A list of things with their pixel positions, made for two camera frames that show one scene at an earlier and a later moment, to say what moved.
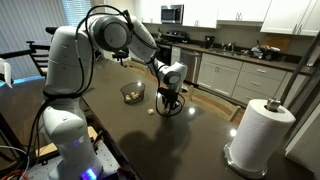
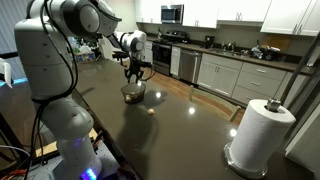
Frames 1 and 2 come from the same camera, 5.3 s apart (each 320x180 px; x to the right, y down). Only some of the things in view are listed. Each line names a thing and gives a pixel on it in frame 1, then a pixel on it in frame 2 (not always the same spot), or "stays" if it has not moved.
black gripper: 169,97 -> 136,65
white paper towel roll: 260,135 stays
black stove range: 164,41 stays
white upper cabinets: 297,17 stays
